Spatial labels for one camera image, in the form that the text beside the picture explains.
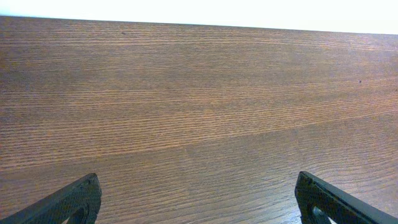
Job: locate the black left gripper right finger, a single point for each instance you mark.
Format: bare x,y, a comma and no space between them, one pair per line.
321,202

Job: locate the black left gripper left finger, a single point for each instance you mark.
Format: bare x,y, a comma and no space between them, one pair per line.
78,202

